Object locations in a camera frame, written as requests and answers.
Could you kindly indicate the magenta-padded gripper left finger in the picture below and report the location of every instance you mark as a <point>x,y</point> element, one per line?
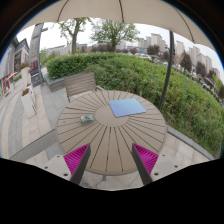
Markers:
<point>76,158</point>

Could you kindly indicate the blue mouse pad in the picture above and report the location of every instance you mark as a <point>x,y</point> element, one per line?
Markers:
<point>126,107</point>

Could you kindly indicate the slatted brown patio chair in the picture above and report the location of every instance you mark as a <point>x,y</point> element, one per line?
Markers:
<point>80,83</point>

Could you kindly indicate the transparent green computer mouse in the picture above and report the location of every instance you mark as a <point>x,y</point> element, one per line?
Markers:
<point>87,119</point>

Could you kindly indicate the round dense tree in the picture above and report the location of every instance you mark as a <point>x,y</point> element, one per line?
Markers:
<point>114,33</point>

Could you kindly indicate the sparse leafy tree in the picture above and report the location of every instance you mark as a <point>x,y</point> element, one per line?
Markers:
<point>74,33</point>

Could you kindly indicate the green hedge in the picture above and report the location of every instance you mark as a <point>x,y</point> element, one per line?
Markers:
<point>140,76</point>

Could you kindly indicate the white planter with flowers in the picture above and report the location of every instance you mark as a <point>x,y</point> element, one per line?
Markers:
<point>28,103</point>
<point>25,75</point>

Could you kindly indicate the beige parasol canopy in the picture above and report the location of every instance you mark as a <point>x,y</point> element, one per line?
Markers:
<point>100,11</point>

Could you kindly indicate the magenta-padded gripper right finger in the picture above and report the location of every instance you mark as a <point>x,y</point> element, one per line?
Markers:
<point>146,159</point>

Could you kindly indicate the grey storefront building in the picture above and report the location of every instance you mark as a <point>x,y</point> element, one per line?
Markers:
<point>18,55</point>

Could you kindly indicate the curved black parasol pole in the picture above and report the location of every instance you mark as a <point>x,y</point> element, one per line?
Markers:
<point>169,66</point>

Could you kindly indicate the distant high-rise buildings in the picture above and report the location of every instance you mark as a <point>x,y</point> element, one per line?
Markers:
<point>196,56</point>

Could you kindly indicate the tall grey sign pillar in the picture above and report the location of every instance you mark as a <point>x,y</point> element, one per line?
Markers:
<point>35,50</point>

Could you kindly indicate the grey stone planter wall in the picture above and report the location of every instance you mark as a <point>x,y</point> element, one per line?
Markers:
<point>55,84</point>

